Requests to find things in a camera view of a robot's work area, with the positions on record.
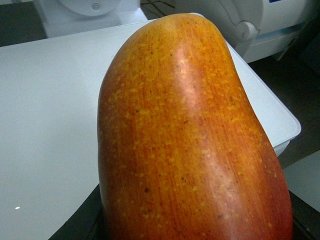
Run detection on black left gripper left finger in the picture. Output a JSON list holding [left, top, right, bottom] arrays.
[[50, 186, 107, 240]]

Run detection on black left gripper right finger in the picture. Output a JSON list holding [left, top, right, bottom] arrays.
[[289, 191, 320, 240]]

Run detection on dark red mango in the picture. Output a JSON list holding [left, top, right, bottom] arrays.
[[97, 13, 293, 240]]

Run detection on white digital checkout scale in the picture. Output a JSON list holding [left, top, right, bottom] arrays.
[[0, 14, 301, 240]]

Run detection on white and blue label printer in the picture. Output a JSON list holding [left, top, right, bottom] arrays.
[[175, 0, 320, 63]]

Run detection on white receipt printer kiosk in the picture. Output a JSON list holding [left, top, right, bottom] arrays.
[[33, 0, 147, 38]]

